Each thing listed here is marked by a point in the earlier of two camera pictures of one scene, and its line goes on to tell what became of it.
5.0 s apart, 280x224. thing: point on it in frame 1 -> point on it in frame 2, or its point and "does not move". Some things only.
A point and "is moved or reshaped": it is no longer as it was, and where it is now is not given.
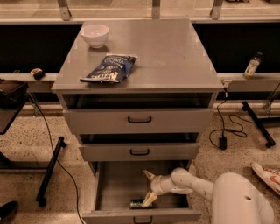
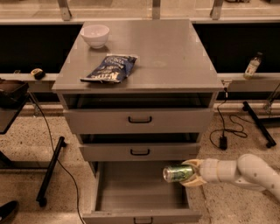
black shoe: (7, 210) does not move
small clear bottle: (252, 66) does not move
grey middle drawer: (143, 147) does not move
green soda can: (137, 204) is moved or reshaped
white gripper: (157, 185) -> (209, 171)
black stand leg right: (260, 124) does not move
